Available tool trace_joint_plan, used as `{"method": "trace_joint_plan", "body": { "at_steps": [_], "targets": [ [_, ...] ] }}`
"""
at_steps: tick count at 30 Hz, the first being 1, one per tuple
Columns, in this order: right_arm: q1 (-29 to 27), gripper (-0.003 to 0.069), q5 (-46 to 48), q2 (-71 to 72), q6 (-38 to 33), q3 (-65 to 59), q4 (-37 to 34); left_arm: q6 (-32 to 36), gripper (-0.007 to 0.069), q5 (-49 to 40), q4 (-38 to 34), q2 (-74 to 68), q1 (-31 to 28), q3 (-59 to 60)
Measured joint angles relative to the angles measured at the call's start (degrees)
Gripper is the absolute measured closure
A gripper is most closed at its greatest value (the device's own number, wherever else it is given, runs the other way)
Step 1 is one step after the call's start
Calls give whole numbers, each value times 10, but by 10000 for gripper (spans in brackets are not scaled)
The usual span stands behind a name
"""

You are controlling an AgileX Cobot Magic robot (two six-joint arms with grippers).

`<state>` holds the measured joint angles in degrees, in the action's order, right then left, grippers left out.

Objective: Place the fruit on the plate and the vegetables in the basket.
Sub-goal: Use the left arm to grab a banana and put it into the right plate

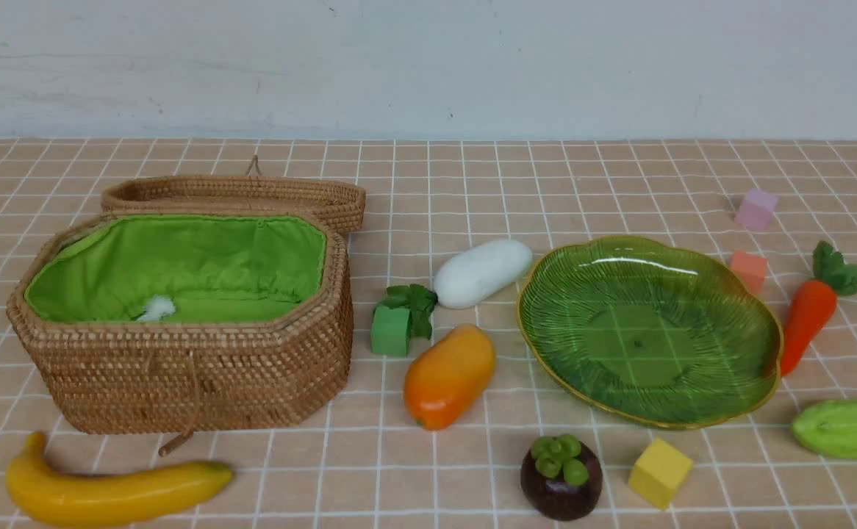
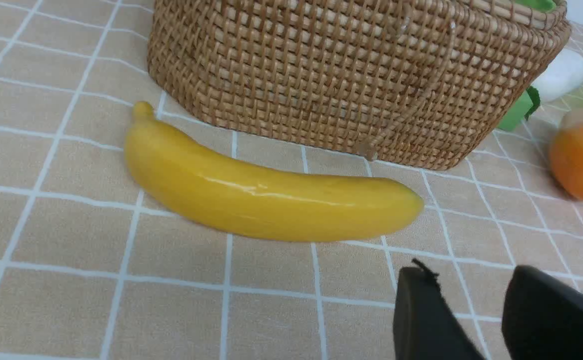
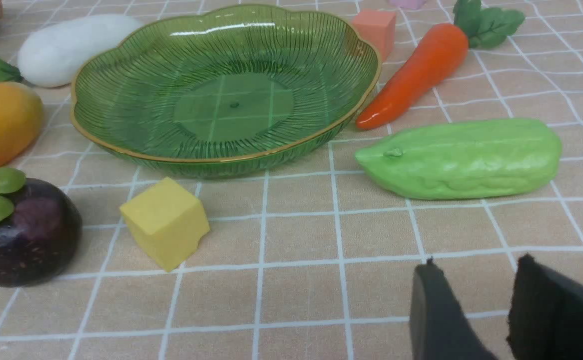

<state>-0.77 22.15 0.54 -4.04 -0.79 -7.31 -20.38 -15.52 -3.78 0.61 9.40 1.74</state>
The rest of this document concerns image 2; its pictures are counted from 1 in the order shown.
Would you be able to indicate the yellow plastic banana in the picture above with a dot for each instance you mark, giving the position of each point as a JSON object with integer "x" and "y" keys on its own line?
{"x": 259, "y": 202}

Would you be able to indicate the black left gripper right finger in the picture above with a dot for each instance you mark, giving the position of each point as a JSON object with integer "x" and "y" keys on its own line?
{"x": 542, "y": 318}

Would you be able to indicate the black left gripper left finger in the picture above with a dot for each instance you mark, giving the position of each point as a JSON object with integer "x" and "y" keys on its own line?
{"x": 424, "y": 326}

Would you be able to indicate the white plastic radish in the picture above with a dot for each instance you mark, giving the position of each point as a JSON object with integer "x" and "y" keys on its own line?
{"x": 563, "y": 75}

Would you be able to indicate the woven wicker basket green lining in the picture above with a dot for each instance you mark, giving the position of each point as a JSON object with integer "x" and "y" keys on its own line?
{"x": 419, "y": 83}

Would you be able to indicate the green foam cube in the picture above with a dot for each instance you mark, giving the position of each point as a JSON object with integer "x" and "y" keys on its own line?
{"x": 516, "y": 113}

